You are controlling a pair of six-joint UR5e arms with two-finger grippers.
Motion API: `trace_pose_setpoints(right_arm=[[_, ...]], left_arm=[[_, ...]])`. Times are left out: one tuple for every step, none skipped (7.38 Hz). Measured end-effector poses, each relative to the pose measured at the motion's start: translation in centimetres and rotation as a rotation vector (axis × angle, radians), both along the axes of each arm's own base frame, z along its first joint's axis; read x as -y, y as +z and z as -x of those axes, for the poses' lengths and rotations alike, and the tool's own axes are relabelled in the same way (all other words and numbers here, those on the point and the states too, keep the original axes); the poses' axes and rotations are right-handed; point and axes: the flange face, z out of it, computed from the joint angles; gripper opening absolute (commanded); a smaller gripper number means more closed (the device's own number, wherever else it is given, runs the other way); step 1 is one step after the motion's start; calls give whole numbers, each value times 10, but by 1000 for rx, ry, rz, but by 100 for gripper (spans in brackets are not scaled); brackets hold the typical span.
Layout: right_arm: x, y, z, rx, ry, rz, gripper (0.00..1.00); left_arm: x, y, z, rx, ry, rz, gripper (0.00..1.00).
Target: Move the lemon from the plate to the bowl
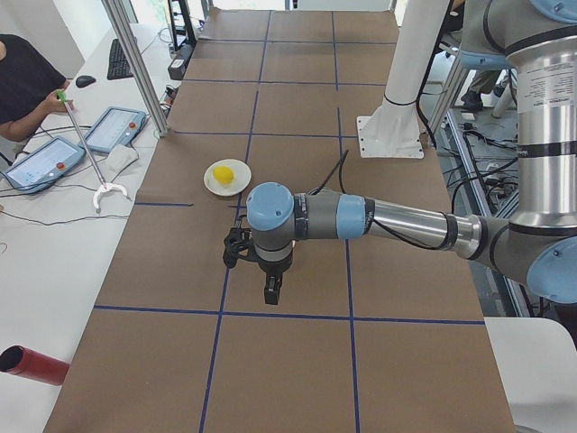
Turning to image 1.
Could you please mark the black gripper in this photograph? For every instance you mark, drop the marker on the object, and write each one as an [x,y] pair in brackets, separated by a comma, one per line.
[272,267]

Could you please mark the yellow lemon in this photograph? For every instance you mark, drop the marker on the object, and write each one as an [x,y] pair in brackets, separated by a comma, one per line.
[223,174]

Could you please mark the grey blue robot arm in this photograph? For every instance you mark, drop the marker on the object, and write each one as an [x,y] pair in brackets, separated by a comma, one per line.
[537,245]

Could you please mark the white round plate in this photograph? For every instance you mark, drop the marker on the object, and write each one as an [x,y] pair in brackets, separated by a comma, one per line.
[243,176]

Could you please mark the reacher grabber tool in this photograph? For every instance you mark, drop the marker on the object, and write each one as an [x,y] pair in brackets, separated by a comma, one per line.
[105,186]

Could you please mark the white cloth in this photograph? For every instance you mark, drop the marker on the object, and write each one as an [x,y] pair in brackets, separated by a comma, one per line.
[120,157]

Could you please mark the far blue teach pendant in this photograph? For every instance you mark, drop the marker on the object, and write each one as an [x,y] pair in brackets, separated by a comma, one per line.
[116,126]

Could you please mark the blue teach pendant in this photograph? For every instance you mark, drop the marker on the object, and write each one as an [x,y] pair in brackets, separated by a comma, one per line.
[116,126]
[43,167]

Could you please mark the black box device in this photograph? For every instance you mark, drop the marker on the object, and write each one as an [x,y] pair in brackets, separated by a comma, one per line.
[178,67]

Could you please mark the near blue teach pendant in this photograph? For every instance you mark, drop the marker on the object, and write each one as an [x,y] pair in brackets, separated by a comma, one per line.
[43,167]

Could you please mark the black keyboard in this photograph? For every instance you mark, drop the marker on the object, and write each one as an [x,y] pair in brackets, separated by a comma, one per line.
[118,65]

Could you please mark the red cylinder tube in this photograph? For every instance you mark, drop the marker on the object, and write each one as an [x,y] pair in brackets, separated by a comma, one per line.
[24,362]

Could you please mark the black computer mouse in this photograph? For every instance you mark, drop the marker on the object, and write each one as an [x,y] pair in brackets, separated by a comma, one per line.
[83,81]

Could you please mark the person in black shirt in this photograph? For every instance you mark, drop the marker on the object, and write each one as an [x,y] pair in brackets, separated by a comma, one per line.
[29,86]

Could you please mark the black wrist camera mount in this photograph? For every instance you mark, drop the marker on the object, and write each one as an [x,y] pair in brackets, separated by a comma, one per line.
[238,245]

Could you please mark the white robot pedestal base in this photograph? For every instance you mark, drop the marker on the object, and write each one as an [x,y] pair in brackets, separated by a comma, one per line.
[392,131]

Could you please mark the aluminium frame post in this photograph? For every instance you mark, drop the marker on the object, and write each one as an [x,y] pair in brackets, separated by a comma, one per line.
[122,28]

